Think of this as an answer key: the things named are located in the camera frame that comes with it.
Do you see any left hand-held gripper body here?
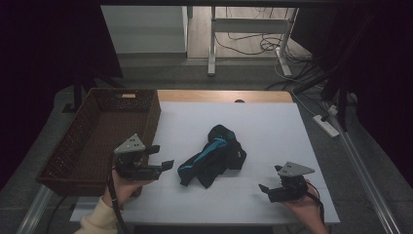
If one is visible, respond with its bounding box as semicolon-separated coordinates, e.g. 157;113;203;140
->
113;134;164;181

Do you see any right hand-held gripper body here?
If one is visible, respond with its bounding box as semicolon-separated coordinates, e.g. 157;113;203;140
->
267;161;317;204

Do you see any brown woven basket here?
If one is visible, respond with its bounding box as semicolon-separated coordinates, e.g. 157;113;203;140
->
35;87;163;197

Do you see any dark garment with blue stripes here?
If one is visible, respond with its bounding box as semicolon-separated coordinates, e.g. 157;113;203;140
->
177;124;247;190

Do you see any person's right hand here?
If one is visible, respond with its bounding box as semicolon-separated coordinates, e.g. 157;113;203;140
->
280;182;328;229

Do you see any person's left hand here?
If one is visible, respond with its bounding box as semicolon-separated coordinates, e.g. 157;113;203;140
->
101;169;154;210

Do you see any white table cover sheet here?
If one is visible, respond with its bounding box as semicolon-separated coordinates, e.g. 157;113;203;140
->
69;100;341;226

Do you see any white power strip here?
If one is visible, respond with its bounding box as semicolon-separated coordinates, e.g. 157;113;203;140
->
312;113;341;138

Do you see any white cabinet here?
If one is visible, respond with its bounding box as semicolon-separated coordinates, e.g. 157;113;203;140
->
100;5;190;55

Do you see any dark curtain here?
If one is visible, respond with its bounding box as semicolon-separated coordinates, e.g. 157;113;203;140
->
0;0;124;191
290;6;413;189

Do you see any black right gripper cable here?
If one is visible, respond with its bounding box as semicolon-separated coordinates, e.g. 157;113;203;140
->
304;180;326;226

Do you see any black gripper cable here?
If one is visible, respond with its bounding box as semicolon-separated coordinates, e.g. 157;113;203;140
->
304;180;326;226
106;167;131;234

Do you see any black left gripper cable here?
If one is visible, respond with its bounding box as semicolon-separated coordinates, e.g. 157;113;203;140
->
106;167;131;234

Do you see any metal floor rail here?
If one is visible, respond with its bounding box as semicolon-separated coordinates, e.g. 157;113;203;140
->
15;184;55;234
322;100;403;234

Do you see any tangle of floor cables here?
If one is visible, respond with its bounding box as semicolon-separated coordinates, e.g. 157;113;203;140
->
213;7;315;67

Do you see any white metal desk frame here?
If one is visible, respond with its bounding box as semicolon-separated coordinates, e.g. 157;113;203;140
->
207;6;300;78

